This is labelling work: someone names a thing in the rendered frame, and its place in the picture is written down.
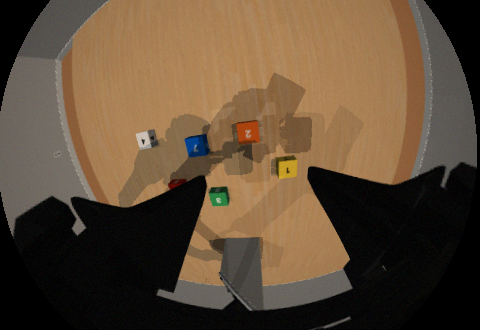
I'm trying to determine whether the blue digit block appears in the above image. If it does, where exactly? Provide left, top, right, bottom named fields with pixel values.
left=184, top=134, right=209, bottom=158

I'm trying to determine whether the red block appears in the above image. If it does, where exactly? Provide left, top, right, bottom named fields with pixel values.
left=168, top=178, right=187, bottom=190

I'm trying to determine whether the yellow block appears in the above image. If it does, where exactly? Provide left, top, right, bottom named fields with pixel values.
left=276, top=155, right=297, bottom=179

